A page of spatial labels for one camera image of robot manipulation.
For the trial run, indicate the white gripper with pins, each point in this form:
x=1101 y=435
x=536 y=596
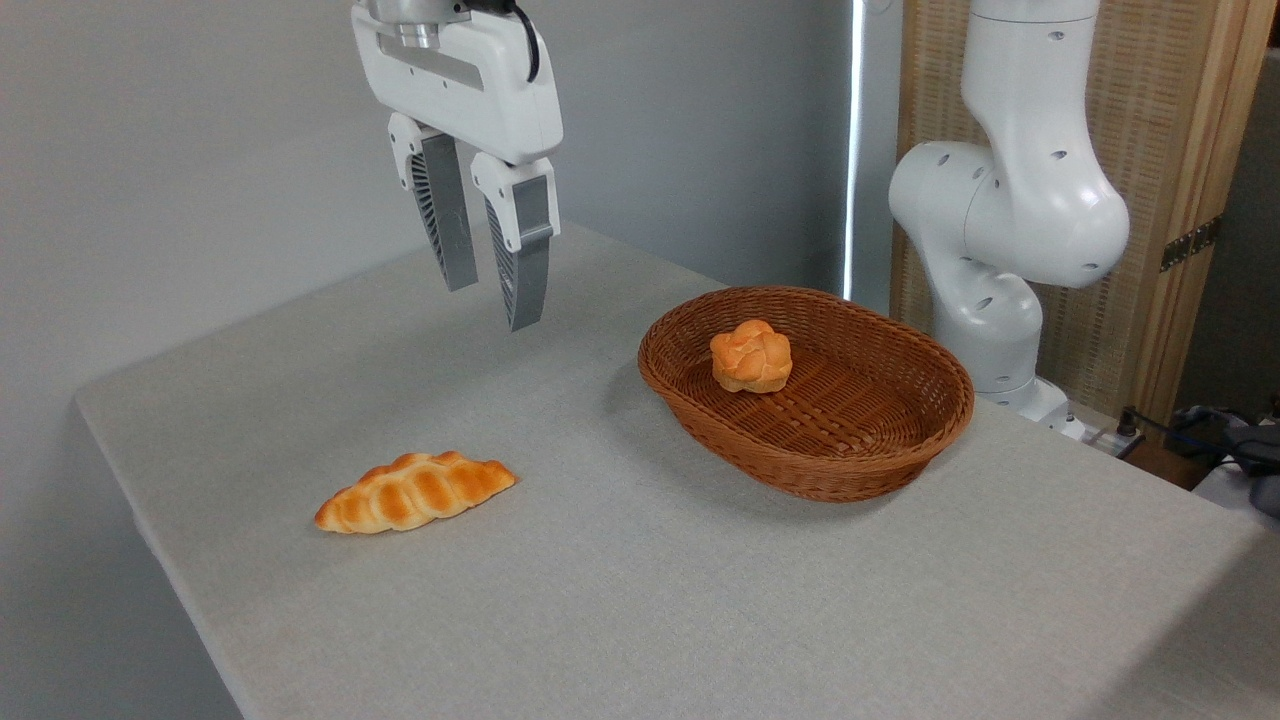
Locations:
x=490 y=100

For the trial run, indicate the round knotted bread roll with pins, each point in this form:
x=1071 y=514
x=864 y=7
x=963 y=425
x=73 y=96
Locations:
x=750 y=358

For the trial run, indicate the long braided bread loaf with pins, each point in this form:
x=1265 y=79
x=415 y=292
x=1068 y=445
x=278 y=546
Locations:
x=400 y=490

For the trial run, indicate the brown oval wicker basket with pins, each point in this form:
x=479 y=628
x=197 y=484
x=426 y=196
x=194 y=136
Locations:
x=800 y=470

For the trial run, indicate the white vertical light strip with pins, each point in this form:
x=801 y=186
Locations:
x=853 y=150

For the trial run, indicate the grey tablecloth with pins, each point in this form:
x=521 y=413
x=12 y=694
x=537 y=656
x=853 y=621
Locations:
x=700 y=600

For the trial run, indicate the white power strip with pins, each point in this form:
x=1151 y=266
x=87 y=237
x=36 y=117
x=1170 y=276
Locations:
x=1115 y=438

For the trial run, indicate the wooden rattan folding screen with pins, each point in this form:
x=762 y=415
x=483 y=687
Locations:
x=1150 y=100

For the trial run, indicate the dark metal screen hinge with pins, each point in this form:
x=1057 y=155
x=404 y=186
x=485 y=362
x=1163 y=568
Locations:
x=1190 y=243

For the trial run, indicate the dark grey bag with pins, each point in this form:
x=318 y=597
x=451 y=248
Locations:
x=1250 y=450

